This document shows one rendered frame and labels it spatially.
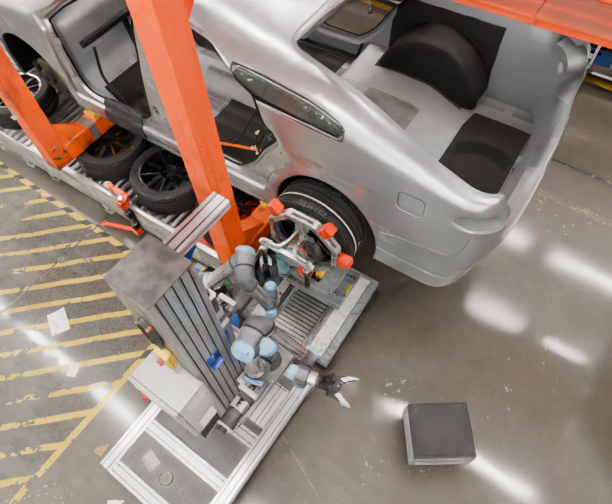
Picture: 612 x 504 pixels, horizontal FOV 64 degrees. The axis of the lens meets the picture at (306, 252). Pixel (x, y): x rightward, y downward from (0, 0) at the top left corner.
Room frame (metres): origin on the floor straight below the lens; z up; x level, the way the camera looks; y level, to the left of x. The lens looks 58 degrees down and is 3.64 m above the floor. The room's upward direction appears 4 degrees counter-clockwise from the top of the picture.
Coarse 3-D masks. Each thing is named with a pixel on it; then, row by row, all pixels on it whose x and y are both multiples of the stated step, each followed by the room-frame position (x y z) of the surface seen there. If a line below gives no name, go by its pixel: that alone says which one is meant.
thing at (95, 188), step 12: (36, 156) 3.32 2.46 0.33; (48, 168) 3.25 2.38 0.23; (84, 180) 2.93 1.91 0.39; (96, 192) 2.85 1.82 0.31; (108, 192) 2.78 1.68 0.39; (132, 204) 2.63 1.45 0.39; (144, 216) 2.49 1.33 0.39; (156, 228) 2.43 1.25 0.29; (168, 228) 2.35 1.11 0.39; (204, 252) 2.11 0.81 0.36
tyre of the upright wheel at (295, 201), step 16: (304, 192) 2.01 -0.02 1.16; (320, 192) 1.99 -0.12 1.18; (336, 192) 1.99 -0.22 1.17; (304, 208) 1.89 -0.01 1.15; (320, 208) 1.86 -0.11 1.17; (336, 208) 1.87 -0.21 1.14; (352, 208) 1.90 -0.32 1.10; (336, 224) 1.77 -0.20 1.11; (352, 224) 1.81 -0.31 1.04; (352, 240) 1.74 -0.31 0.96; (352, 256) 1.71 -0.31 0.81
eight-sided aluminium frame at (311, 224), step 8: (288, 208) 1.93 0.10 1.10; (272, 216) 1.96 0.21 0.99; (280, 216) 1.90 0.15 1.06; (288, 216) 1.86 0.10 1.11; (296, 216) 1.88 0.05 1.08; (304, 216) 1.85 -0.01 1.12; (272, 224) 1.95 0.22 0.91; (304, 224) 1.79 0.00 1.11; (312, 224) 1.80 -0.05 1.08; (320, 224) 1.78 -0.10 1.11; (272, 232) 1.96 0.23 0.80; (280, 232) 1.99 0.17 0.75; (280, 240) 1.94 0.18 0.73; (328, 240) 1.73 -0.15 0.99; (328, 248) 1.68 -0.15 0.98; (336, 248) 1.68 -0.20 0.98; (336, 256) 1.65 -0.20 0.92; (320, 264) 1.77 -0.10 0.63; (328, 264) 1.73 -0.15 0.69
